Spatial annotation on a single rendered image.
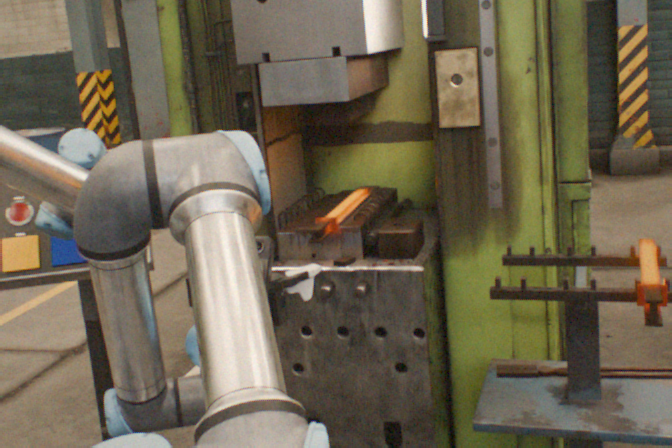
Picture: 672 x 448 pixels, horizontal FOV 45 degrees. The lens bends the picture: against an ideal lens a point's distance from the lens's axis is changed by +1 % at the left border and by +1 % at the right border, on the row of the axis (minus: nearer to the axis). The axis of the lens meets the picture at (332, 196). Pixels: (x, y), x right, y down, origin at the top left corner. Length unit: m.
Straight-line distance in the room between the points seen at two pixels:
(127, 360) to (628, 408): 0.94
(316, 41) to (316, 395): 0.79
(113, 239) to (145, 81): 7.69
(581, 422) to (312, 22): 0.96
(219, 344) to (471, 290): 1.14
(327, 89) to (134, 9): 7.04
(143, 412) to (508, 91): 1.05
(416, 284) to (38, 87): 7.92
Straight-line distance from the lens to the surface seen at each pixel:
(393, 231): 1.77
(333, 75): 1.74
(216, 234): 0.95
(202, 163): 1.00
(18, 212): 1.90
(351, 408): 1.88
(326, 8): 1.74
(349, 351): 1.82
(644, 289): 1.42
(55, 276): 1.86
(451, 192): 1.87
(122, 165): 1.02
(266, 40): 1.78
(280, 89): 1.78
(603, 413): 1.63
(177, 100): 2.04
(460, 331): 1.97
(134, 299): 1.12
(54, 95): 9.28
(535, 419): 1.60
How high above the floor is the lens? 1.41
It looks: 11 degrees down
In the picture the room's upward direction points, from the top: 5 degrees counter-clockwise
